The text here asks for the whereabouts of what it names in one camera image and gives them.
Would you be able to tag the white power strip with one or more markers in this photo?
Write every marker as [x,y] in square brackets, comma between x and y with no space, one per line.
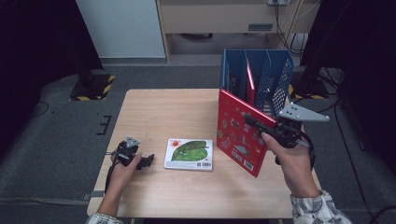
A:
[278,2]

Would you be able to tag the white panel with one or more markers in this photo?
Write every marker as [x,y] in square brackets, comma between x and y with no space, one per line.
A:
[121,28]

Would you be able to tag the striped black stand base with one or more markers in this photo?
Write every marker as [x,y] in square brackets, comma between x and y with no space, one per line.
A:
[93,87]
[311,90]

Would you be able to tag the grey tape strip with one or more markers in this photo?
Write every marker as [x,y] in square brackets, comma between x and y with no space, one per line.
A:
[93,195]

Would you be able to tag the beige desk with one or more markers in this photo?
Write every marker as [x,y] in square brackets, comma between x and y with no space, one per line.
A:
[218,18]

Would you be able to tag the blue plastic file rack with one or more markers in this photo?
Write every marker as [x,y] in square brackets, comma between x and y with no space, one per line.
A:
[236,68]

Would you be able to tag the grey label on desk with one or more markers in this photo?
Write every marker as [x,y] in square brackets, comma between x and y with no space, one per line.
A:
[260,27]

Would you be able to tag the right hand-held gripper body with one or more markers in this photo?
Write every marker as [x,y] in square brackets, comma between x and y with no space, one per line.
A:
[289,130]

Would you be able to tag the white book with green leaf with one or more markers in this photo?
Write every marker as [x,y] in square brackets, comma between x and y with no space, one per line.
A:
[190,152]

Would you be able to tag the dark curtain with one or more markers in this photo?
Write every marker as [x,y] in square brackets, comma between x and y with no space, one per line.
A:
[367,46]
[37,46]

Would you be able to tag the red illustrated book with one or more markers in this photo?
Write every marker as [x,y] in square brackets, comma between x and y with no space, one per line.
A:
[250,87]
[236,137]

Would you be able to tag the person's right hand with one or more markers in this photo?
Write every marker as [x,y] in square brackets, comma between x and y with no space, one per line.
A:
[295,168]

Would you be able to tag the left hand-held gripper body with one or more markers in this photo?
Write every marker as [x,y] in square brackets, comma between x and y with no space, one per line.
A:
[127,152]

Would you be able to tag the person's left hand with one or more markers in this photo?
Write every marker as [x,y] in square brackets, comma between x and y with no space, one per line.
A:
[122,175]

